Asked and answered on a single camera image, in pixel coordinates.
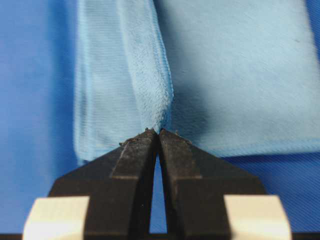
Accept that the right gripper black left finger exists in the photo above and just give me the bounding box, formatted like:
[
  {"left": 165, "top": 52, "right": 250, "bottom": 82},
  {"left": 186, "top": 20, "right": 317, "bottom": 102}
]
[{"left": 48, "top": 129, "right": 157, "bottom": 240}]

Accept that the light blue towel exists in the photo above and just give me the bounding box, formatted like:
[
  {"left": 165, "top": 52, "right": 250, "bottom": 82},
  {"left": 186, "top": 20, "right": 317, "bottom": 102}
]
[{"left": 73, "top": 0, "right": 320, "bottom": 164}]

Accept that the dark blue table cloth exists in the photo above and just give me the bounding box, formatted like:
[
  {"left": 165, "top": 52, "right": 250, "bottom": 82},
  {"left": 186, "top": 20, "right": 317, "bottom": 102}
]
[{"left": 0, "top": 0, "right": 320, "bottom": 233}]

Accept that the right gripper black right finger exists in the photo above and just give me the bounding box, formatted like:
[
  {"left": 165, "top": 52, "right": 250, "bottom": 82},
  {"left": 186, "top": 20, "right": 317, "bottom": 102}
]
[{"left": 159, "top": 129, "right": 266, "bottom": 240}]

